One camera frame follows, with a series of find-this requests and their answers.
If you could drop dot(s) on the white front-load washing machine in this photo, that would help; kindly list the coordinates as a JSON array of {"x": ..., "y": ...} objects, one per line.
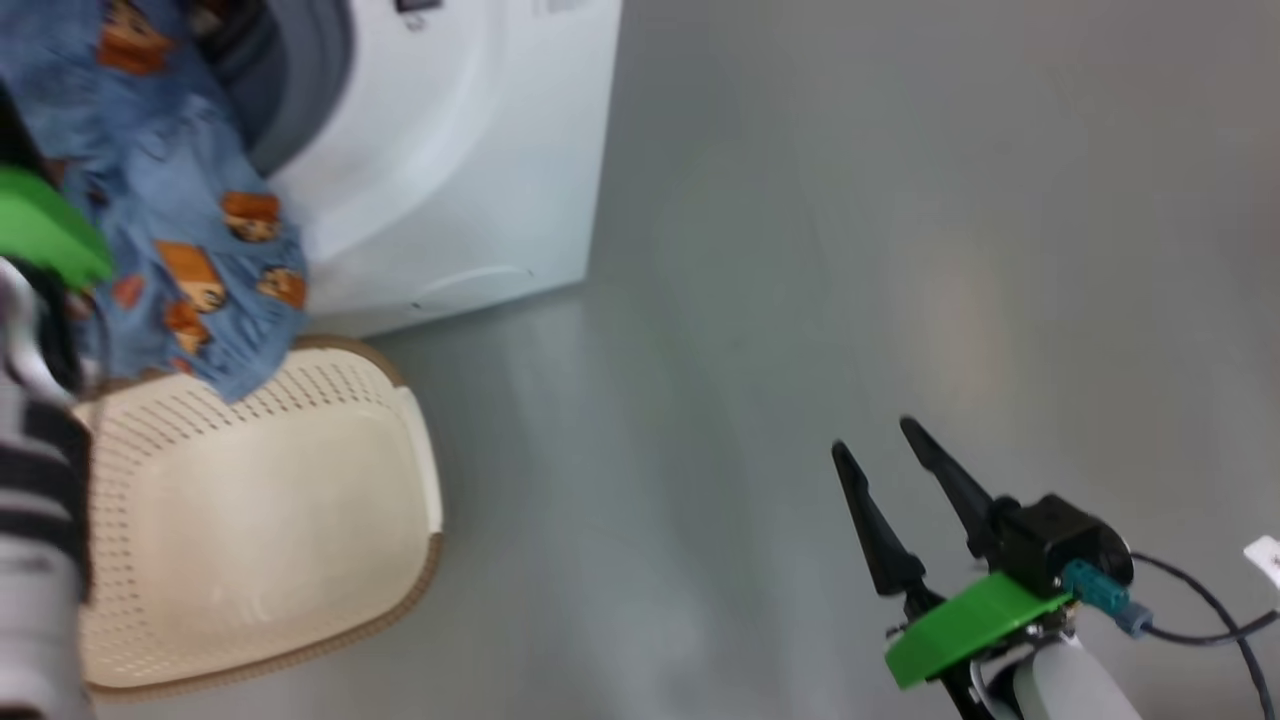
[{"x": 480, "y": 150}]

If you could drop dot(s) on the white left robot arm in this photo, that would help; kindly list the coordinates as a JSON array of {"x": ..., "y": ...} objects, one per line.
[{"x": 35, "y": 560}]

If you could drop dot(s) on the blue dog-print garment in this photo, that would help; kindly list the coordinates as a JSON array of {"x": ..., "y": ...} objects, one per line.
[{"x": 170, "y": 200}]

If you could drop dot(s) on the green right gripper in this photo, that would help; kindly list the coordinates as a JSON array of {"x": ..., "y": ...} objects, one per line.
[{"x": 970, "y": 625}]

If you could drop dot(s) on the grey rubber door gasket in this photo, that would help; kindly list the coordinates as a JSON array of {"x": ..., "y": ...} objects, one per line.
[{"x": 310, "y": 80}]

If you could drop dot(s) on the cream perforated laundry basket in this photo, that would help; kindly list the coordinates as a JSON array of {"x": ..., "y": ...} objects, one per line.
[{"x": 260, "y": 520}]

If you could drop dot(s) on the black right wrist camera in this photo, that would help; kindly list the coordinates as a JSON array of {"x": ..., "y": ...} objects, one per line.
[{"x": 1055, "y": 535}]

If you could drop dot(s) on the black door latch socket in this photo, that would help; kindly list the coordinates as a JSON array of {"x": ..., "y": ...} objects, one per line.
[{"x": 418, "y": 5}]

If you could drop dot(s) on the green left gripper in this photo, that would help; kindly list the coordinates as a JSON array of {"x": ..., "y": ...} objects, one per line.
[{"x": 45, "y": 230}]

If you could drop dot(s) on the round white filter cover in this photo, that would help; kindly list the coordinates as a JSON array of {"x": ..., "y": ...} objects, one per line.
[{"x": 470, "y": 290}]

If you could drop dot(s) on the teal right camera connector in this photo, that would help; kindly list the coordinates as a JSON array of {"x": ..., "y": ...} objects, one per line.
[{"x": 1100, "y": 592}]

